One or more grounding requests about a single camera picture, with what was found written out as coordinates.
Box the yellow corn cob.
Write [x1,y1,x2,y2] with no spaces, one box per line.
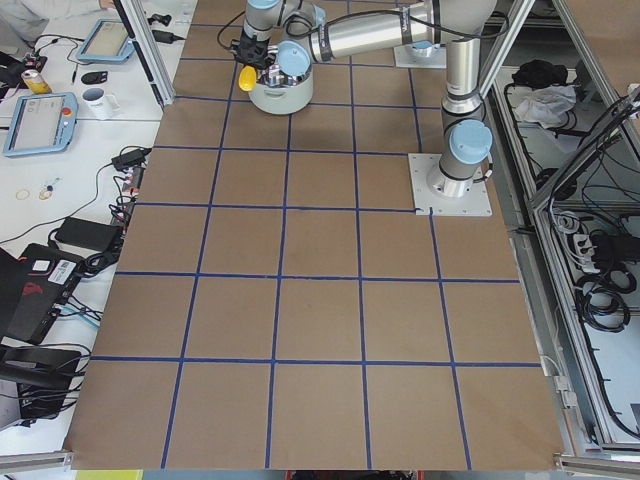
[238,65,258,92]

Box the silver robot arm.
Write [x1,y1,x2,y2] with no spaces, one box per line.
[227,1,496,198]

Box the blue teach pendant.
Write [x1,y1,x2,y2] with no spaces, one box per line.
[76,19,135,64]
[2,92,78,158]

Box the black power adapter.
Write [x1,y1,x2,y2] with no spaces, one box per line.
[54,217,122,252]

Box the pale green cooking pot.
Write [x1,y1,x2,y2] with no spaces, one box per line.
[249,64,314,115]

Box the blue teach pendant far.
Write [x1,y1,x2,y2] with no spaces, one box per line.
[76,19,135,64]

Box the white crumpled cloth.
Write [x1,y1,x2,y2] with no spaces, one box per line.
[514,86,576,128]

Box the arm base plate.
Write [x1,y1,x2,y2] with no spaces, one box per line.
[408,153,492,217]
[394,45,446,69]

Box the coiled black cable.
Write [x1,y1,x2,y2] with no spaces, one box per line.
[574,269,632,334]

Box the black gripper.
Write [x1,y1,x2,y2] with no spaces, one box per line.
[234,33,273,66]

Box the white mug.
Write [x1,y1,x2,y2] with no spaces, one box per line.
[82,87,121,120]

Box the blue teach pendant near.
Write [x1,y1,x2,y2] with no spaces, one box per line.
[2,92,78,158]

